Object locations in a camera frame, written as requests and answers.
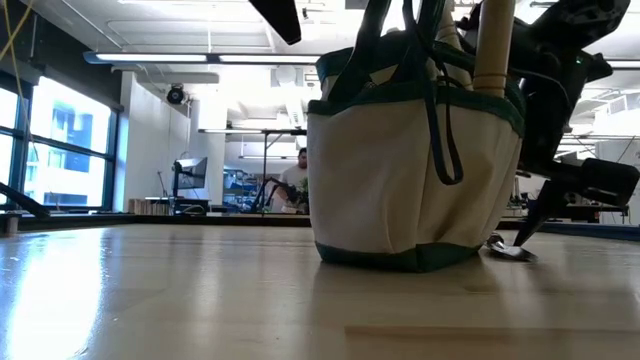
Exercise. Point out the small grey post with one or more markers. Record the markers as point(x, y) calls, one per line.
point(11, 226)

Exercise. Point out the blue storage shelf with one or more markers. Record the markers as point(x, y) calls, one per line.
point(240, 187)

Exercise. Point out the black slanted bar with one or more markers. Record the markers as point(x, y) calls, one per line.
point(22, 201)

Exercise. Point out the computer monitor on stand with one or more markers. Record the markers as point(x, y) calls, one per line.
point(190, 172)

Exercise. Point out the person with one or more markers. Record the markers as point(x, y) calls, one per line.
point(295, 175)

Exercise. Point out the beige green-trimmed gardening bag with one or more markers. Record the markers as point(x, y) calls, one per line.
point(400, 175)

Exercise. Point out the long ceiling light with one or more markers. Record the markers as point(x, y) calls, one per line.
point(150, 58)
point(625, 64)

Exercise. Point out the black dome ceiling camera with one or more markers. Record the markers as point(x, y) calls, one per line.
point(175, 94)

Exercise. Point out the cluttered black workbench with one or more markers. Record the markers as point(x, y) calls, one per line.
point(600, 212)

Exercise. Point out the black metal gantry frame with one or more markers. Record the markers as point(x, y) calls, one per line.
point(263, 170)

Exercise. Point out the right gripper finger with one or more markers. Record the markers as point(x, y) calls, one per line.
point(545, 205)

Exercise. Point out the dark blue window frame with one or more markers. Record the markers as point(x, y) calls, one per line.
point(112, 160)

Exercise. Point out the black background robot arm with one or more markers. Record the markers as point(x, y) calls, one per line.
point(272, 185)

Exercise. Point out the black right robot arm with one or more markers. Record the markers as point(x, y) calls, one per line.
point(550, 75)

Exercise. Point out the black aluminium table frame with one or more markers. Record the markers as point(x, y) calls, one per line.
point(150, 220)

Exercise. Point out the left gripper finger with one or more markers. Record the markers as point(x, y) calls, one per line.
point(280, 17)

